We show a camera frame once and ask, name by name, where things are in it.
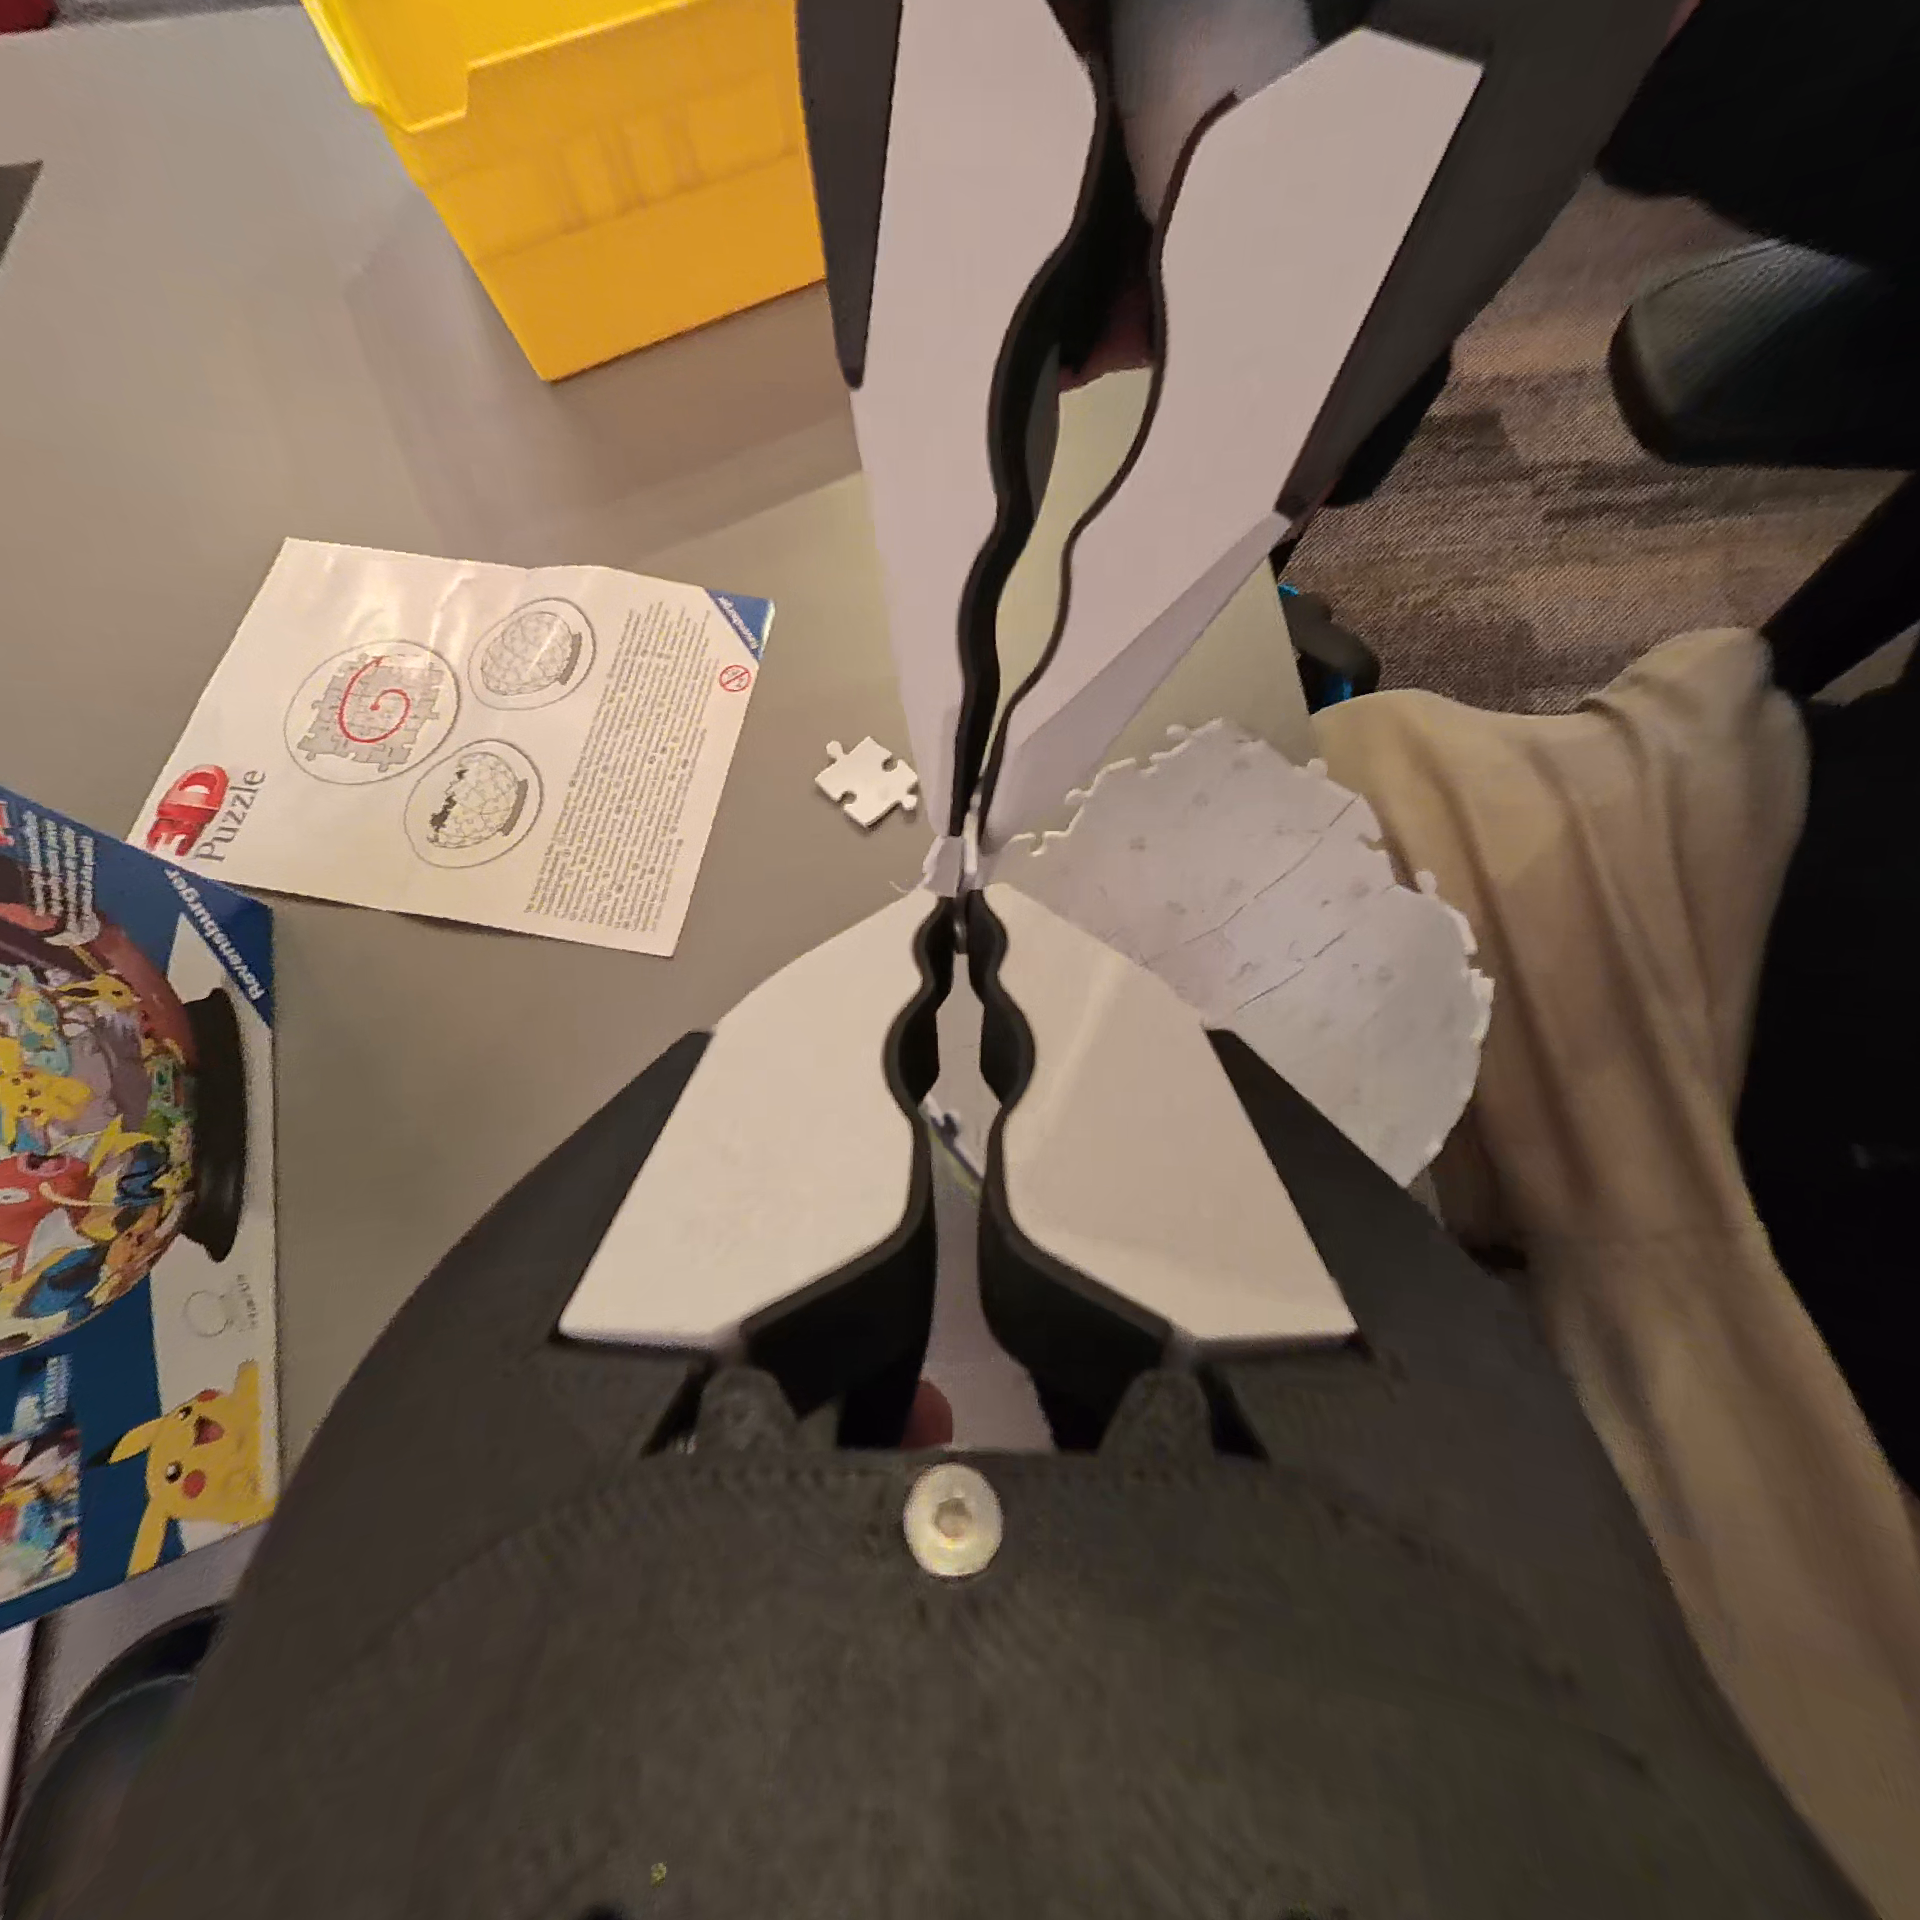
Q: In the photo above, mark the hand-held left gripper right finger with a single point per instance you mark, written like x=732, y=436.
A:
x=1155, y=1184

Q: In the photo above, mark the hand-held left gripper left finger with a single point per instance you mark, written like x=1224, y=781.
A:
x=732, y=1184

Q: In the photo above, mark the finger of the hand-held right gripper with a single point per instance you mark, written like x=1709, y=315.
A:
x=1275, y=302
x=948, y=377

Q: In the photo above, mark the partly built puzzle ball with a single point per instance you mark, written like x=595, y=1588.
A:
x=1290, y=929

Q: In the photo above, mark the white puzzle piece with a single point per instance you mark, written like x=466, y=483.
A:
x=957, y=867
x=865, y=781

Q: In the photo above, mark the colourful puzzle box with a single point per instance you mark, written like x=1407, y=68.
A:
x=120, y=1125

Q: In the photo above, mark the person's left hand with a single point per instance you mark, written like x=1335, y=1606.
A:
x=929, y=1411

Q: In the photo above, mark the black office chair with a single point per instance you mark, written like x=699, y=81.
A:
x=1770, y=346

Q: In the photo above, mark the yellow plastic box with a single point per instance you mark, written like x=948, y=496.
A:
x=602, y=194

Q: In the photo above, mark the white instruction leaflet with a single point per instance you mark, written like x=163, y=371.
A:
x=629, y=751

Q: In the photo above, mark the person's black jacket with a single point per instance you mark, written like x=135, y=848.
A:
x=1845, y=1051

